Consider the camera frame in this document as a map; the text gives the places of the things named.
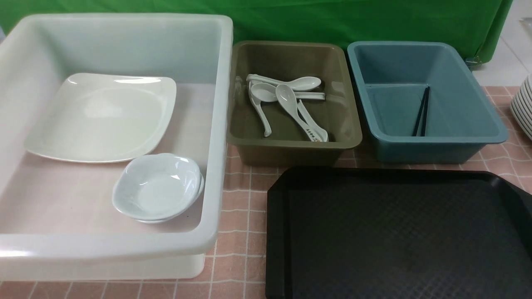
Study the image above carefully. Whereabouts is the blue plastic bin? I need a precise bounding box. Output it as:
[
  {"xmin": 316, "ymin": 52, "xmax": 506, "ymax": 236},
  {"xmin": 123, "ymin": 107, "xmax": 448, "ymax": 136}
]
[{"xmin": 347, "ymin": 41, "xmax": 508, "ymax": 164}]

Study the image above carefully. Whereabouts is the white spoon right side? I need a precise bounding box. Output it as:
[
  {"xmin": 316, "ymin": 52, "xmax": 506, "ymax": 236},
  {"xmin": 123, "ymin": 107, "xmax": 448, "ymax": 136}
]
[{"xmin": 298, "ymin": 100, "xmax": 329, "ymax": 142}]

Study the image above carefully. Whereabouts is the large white plastic bin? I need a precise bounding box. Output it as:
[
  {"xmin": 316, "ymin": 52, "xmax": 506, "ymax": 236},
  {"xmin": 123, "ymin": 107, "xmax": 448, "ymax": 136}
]
[{"xmin": 0, "ymin": 13, "xmax": 233, "ymax": 281}]

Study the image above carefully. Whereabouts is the white spoon top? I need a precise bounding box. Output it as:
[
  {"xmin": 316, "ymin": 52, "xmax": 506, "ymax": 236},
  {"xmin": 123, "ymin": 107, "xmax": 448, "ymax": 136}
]
[{"xmin": 246, "ymin": 74, "xmax": 322, "ymax": 92}]

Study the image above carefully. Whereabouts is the white square plate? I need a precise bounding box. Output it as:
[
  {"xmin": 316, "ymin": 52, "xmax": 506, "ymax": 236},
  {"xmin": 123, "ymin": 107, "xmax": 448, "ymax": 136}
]
[{"xmin": 24, "ymin": 73, "xmax": 177, "ymax": 163}]

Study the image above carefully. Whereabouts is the olive green plastic bin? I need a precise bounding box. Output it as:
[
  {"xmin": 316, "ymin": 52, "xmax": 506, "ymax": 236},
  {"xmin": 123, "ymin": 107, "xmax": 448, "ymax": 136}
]
[{"xmin": 227, "ymin": 40, "xmax": 363, "ymax": 167}]

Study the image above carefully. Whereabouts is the white spoon left small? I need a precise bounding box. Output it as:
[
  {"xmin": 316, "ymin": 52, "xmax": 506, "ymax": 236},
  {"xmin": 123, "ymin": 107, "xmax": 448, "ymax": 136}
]
[{"xmin": 248, "ymin": 80, "xmax": 272, "ymax": 137}]

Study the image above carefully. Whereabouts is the white bowl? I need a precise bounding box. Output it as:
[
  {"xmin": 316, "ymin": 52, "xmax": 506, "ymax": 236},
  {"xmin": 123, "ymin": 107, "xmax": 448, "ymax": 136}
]
[
  {"xmin": 133, "ymin": 175, "xmax": 204, "ymax": 223},
  {"xmin": 112, "ymin": 153, "xmax": 205, "ymax": 223}
]

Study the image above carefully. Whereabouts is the black chopstick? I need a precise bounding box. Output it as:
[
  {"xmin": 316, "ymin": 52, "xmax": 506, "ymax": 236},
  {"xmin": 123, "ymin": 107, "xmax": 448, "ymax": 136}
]
[
  {"xmin": 412, "ymin": 89, "xmax": 426, "ymax": 137},
  {"xmin": 421, "ymin": 86, "xmax": 431, "ymax": 137}
]

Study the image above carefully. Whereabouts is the green cloth backdrop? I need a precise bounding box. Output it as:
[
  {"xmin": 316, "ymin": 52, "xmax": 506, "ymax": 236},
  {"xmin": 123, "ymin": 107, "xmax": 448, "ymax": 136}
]
[{"xmin": 0, "ymin": 0, "xmax": 512, "ymax": 63}]

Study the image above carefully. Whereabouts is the white spoon with lettering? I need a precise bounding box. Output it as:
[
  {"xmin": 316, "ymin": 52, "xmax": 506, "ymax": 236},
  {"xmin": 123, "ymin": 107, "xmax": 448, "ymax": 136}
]
[{"xmin": 276, "ymin": 85, "xmax": 323, "ymax": 142}]

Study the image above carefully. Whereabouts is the pink checkered tablecloth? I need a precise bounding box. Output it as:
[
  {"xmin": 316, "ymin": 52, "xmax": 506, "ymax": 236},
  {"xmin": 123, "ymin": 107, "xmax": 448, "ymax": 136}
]
[{"xmin": 1, "ymin": 86, "xmax": 531, "ymax": 299}]

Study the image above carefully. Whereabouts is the black plastic tray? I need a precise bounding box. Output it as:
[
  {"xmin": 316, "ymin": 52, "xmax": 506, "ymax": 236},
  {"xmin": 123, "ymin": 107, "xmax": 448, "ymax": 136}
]
[{"xmin": 265, "ymin": 166, "xmax": 532, "ymax": 299}]

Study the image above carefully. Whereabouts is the stack of white plates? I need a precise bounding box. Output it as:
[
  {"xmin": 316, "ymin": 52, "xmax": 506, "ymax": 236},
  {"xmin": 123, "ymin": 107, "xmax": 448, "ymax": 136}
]
[{"xmin": 510, "ymin": 74, "xmax": 532, "ymax": 140}]

